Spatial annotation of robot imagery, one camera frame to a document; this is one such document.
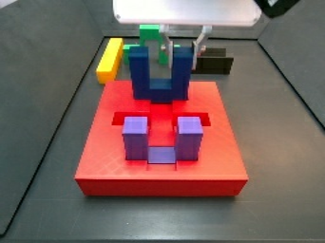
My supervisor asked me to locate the black angled fixture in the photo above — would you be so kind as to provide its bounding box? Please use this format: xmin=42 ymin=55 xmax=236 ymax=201
xmin=191 ymin=47 xmax=234 ymax=75

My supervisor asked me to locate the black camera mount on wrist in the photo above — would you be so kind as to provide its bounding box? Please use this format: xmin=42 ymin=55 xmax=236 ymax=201
xmin=254 ymin=0 xmax=299 ymax=18

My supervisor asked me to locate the blue U-shaped block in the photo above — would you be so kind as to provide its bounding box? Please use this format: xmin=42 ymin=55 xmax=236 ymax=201
xmin=128 ymin=47 xmax=192 ymax=103

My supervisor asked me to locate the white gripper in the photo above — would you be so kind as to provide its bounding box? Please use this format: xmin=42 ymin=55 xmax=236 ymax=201
xmin=112 ymin=0 xmax=262 ymax=69

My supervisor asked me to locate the yellow long bar block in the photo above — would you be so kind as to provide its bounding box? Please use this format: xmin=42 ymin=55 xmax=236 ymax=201
xmin=96 ymin=38 xmax=123 ymax=84

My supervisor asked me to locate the green arch-shaped block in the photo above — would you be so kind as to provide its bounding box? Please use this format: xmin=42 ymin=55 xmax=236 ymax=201
xmin=123 ymin=24 xmax=184 ymax=70

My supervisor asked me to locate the red base block with slots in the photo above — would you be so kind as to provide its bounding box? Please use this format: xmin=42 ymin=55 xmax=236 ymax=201
xmin=75 ymin=81 xmax=247 ymax=196

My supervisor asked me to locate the purple U-shaped block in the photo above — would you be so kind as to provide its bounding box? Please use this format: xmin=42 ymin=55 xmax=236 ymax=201
xmin=121 ymin=117 xmax=203 ymax=164

